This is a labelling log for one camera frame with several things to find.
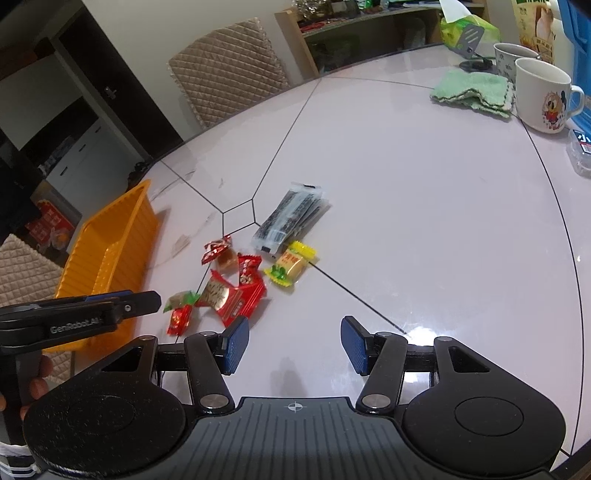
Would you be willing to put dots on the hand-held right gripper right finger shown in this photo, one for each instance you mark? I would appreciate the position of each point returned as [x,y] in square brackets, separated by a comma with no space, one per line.
[353,344]

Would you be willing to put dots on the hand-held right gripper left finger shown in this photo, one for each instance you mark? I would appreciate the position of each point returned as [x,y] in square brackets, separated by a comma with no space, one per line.
[236,344]

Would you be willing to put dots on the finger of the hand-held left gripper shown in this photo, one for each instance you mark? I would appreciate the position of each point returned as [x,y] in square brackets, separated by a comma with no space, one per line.
[143,303]
[106,296]

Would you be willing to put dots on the green white candy packet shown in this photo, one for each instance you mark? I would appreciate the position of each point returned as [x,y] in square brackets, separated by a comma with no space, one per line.
[180,299]

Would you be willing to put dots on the small red candy packet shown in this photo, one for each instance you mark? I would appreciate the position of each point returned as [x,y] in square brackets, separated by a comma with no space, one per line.
[216,247]
[180,321]

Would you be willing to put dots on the large red snack packet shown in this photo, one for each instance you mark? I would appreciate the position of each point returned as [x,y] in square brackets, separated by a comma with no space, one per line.
[226,300]

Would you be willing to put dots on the orange plastic tray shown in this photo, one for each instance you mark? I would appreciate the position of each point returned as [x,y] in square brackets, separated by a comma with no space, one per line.
[115,244]

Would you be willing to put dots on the red brown candy packet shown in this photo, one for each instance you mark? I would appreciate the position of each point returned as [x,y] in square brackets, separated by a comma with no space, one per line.
[227,263]

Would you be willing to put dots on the yellow candy packet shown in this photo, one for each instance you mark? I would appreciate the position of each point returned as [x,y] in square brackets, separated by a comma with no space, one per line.
[291,264]

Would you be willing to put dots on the person's left hand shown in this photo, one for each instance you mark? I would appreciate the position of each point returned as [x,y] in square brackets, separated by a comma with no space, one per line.
[39,383]

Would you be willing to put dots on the beige quilted chair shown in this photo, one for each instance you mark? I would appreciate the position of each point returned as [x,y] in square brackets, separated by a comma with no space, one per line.
[23,270]
[226,69]

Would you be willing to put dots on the red cardboard box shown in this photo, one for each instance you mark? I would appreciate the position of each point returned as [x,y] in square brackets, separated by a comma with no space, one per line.
[51,224]

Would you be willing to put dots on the white drawer cabinet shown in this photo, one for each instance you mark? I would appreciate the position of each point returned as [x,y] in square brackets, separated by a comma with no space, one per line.
[78,152]

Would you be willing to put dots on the dark wooden door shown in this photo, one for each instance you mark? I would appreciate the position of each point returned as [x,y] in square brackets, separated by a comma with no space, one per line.
[124,78]

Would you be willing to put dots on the green cleaning cloth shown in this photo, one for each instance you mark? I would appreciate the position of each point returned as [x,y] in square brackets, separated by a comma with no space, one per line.
[475,92]

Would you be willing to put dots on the crumpled clear plastic wrapper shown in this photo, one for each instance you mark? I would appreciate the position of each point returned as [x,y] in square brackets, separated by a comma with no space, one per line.
[581,152]

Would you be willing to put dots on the wooden shelf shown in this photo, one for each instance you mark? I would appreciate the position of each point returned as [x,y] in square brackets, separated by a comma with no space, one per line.
[369,37]

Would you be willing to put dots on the white cartoon mug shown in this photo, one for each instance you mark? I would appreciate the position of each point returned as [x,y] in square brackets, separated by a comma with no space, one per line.
[540,97]

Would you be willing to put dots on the grey patterned mug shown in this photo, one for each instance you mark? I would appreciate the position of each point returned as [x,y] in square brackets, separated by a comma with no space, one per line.
[508,60]

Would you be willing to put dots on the grey phone stand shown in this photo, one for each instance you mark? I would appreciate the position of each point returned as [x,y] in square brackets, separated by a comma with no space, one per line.
[473,39]

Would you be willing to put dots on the green tissue pack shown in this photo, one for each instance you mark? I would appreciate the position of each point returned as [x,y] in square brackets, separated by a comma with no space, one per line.
[461,27]

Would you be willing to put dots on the assorted small bottles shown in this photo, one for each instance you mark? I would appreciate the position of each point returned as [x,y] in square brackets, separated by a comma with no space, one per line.
[332,7]

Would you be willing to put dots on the yellow green snack box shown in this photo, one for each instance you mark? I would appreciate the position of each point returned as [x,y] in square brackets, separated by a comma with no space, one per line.
[535,27]

